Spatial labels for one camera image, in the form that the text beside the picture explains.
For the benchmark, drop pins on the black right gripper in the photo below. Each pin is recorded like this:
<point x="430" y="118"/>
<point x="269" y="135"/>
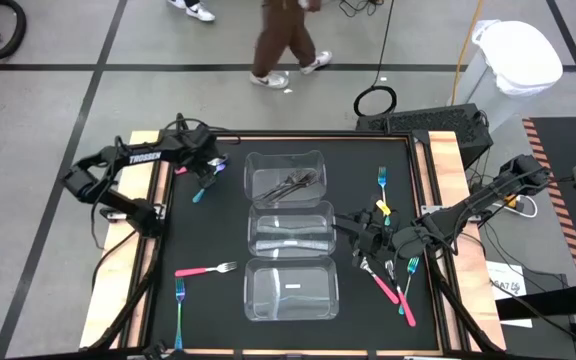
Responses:
<point x="378" y="237"/>

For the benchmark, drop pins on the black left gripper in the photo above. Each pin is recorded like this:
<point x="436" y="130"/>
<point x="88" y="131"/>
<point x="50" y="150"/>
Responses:
<point x="198" y="147"/>

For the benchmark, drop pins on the iridescent rainbow fork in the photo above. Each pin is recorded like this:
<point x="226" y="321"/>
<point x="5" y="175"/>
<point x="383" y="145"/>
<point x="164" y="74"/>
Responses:
<point x="410" y="272"/>
<point x="180" y="310"/>
<point x="198" y="196"/>
<point x="382" y="185"/>

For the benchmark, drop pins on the black metal fork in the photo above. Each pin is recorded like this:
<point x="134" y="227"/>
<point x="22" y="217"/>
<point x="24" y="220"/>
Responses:
<point x="280" y="192"/>
<point x="288" y="181"/>
<point x="304" y="181"/>

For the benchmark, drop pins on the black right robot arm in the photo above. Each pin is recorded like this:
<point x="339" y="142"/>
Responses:
<point x="473" y="202"/>

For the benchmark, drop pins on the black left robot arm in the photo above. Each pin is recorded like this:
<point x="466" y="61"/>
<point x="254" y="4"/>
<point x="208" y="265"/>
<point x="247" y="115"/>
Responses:
<point x="143" y="157"/>

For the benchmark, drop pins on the yellow tape tag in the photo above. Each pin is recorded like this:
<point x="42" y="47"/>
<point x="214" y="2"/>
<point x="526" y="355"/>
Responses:
<point x="383" y="207"/>

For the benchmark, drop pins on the clear plastic bin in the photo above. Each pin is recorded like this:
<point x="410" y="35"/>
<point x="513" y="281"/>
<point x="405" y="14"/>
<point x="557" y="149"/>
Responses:
<point x="263" y="167"/>
<point x="288" y="220"/>
<point x="268" y="300"/>

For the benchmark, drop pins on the black perforated computer case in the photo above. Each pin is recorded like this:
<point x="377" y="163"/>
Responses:
<point x="433" y="122"/>

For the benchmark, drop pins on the white printed paper sheet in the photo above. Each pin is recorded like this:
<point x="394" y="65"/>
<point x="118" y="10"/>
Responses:
<point x="503" y="280"/>

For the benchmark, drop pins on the orange power plug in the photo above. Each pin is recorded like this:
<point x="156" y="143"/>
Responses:
<point x="510" y="200"/>

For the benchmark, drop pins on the black floor beam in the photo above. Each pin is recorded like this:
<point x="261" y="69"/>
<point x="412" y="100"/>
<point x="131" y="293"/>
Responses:
<point x="553" y="302"/>

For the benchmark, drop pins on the black orange-striped floor mat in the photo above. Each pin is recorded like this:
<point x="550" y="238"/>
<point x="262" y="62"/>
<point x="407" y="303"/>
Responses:
<point x="563" y="145"/>

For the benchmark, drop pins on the white lined trash can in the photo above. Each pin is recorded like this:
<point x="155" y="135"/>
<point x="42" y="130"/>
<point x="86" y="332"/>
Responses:
<point x="518" y="55"/>

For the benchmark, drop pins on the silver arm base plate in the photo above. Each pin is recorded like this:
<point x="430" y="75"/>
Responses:
<point x="113" y="216"/>
<point x="430" y="209"/>

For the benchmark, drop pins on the black aluminium table frame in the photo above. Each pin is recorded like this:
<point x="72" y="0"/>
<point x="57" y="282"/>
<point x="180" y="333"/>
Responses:
<point x="293" y="133"/>

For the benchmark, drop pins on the silver table edge bracket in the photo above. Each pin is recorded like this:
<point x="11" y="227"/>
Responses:
<point x="430" y="358"/>

